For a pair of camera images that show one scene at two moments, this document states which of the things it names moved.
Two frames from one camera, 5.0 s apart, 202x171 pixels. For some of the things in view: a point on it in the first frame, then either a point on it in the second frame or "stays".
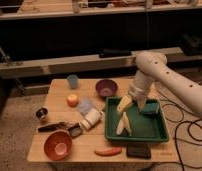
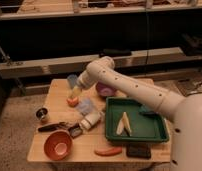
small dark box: [75, 131] stays
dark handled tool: [54, 127] stays
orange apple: [72, 100] stays
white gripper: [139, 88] → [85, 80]
